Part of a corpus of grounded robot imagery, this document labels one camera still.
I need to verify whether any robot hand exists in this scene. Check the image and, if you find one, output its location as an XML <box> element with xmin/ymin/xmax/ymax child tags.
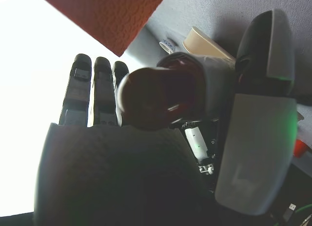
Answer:
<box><xmin>33</xmin><ymin>8</ymin><xmax>298</xmax><ymax>226</ymax></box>

